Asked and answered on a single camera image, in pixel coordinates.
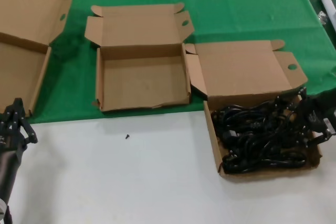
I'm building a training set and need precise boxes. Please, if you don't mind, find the cardboard box round side hole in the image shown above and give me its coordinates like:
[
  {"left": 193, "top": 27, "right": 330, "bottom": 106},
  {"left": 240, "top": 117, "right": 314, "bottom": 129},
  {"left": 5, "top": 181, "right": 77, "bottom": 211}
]
[{"left": 185, "top": 39, "right": 323, "bottom": 183}]

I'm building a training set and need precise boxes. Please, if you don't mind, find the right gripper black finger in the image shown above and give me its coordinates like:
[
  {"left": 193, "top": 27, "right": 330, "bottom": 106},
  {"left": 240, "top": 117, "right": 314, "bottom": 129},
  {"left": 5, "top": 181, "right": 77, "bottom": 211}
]
[
  {"left": 296, "top": 132, "right": 331, "bottom": 148},
  {"left": 284, "top": 86, "right": 309, "bottom": 111}
]

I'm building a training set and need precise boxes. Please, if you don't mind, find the cardboard box with dented rim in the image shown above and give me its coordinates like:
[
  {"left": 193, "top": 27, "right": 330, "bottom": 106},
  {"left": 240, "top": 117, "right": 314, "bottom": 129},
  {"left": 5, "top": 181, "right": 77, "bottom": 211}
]
[{"left": 84, "top": 2, "right": 195, "bottom": 113}]

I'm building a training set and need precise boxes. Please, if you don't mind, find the green table cloth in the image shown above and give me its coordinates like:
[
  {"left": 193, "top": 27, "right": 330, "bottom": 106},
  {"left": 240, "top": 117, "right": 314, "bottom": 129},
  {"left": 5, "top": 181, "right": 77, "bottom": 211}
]
[{"left": 0, "top": 0, "right": 336, "bottom": 127}]

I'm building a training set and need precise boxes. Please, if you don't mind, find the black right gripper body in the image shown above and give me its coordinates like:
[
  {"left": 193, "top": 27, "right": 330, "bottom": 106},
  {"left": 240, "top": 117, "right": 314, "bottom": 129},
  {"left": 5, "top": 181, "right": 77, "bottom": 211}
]
[{"left": 301, "top": 91, "right": 336, "bottom": 134}]

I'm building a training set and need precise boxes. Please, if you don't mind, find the metal clip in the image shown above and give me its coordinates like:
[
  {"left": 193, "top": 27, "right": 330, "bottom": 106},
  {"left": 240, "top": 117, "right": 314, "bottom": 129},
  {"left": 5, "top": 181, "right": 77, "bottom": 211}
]
[{"left": 317, "top": 11, "right": 328, "bottom": 25}]

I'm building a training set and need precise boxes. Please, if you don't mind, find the white tube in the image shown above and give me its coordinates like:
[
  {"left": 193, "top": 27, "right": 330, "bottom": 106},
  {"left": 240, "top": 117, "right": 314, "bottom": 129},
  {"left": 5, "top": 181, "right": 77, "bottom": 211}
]
[{"left": 319, "top": 0, "right": 336, "bottom": 30}]

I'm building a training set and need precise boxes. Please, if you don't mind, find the large open cardboard box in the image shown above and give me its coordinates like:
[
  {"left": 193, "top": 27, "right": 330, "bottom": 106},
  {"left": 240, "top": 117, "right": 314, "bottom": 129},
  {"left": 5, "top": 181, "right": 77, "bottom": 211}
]
[{"left": 0, "top": 0, "right": 77, "bottom": 119}]

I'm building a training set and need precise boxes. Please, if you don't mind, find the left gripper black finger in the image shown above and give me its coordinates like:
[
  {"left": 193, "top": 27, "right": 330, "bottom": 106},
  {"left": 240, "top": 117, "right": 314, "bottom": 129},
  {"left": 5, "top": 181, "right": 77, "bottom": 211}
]
[
  {"left": 5, "top": 97, "right": 26, "bottom": 120},
  {"left": 18, "top": 118, "right": 39, "bottom": 146}
]

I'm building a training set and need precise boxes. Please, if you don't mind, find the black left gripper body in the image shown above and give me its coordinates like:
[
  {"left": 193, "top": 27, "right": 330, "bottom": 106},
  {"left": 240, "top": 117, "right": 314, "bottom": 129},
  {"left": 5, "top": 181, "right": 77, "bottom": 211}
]
[{"left": 0, "top": 112, "right": 28, "bottom": 154}]

